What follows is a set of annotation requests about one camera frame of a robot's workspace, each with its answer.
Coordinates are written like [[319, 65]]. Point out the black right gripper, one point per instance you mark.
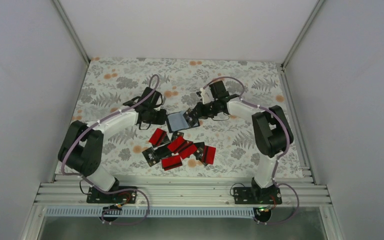
[[201, 111]]

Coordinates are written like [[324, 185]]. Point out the black card centre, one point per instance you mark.
[[163, 152]]

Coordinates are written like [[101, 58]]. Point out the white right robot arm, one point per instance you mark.
[[271, 131]]

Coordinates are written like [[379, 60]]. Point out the small black card top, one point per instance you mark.
[[175, 135]]

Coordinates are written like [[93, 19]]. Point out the aluminium corner post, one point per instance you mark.
[[314, 12], [71, 30]]

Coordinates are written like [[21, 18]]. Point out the black VIP card bottom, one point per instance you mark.
[[190, 116]]

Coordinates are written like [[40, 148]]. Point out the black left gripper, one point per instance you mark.
[[161, 119]]

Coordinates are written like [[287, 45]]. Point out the aluminium corner post right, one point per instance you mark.
[[314, 12]]

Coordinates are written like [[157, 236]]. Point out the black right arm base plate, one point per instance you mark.
[[257, 196]]

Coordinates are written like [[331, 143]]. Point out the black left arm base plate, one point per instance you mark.
[[110, 198]]

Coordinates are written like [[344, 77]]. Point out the black card left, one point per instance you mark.
[[150, 156]]

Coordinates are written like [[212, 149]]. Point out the black card holder wallet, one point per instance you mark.
[[176, 122]]

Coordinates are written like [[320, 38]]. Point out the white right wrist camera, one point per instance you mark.
[[204, 96]]

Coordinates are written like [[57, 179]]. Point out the aluminium corner post left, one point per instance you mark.
[[71, 30]]

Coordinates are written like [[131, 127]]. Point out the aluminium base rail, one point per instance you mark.
[[176, 197]]

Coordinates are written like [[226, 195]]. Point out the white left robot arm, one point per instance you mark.
[[82, 147]]

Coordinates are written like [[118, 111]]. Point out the black card right top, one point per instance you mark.
[[199, 150]]

